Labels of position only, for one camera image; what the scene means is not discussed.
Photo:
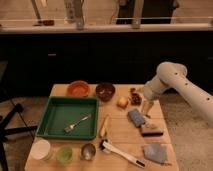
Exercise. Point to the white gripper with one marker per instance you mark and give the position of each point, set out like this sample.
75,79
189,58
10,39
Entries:
150,95

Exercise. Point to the small yellow apple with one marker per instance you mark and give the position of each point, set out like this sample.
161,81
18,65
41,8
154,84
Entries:
122,102

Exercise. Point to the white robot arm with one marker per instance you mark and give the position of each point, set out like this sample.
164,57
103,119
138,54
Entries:
173,75

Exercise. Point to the dark brown bowl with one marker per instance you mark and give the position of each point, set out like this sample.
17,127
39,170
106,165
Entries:
105,91

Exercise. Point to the orange red bowl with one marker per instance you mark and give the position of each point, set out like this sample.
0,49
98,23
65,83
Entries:
78,88

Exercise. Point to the dark red food pile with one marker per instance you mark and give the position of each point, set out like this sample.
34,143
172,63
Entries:
135,97

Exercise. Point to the blue sponge block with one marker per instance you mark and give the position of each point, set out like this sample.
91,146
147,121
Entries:
136,118

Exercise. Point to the beige black scrub sponge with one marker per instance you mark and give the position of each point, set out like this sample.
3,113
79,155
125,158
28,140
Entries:
151,129

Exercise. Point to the blue folded cloth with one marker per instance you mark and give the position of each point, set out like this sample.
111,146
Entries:
156,153

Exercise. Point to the white dish brush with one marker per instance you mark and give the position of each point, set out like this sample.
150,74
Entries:
106,146

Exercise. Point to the silver metal fork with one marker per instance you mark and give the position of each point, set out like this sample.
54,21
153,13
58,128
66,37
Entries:
71,127

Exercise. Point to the green plastic tray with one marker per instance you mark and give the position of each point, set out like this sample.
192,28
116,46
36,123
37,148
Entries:
60,112

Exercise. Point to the small metal cup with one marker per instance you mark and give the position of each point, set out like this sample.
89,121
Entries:
88,151

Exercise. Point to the green plastic cup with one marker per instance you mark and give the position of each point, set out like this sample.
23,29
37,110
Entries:
64,154

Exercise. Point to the white plastic cup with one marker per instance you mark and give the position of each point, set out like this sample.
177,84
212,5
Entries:
41,150

